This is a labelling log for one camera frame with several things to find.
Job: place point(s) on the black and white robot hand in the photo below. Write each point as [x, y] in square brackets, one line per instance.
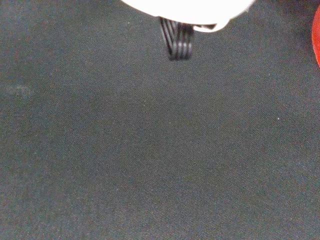
[185, 10]

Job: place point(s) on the red ribbed plastic cup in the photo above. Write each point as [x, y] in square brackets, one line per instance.
[317, 37]

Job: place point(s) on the black bench cloth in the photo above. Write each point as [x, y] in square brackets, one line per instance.
[150, 150]

